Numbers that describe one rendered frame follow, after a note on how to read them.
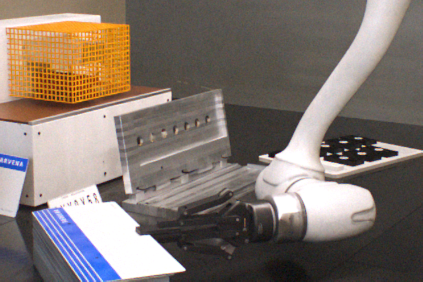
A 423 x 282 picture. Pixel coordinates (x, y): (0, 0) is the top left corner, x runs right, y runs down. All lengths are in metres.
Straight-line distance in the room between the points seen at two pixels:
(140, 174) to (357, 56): 0.62
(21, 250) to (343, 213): 0.62
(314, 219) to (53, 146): 0.71
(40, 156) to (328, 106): 0.67
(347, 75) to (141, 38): 3.32
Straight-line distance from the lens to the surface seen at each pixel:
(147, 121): 2.18
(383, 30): 1.73
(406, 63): 4.37
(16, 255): 1.86
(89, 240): 1.60
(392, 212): 2.15
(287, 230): 1.68
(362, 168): 2.50
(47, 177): 2.16
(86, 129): 2.25
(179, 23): 4.89
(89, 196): 2.08
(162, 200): 2.12
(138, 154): 2.12
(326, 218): 1.70
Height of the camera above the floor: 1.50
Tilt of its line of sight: 11 degrees down
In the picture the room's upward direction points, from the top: 1 degrees clockwise
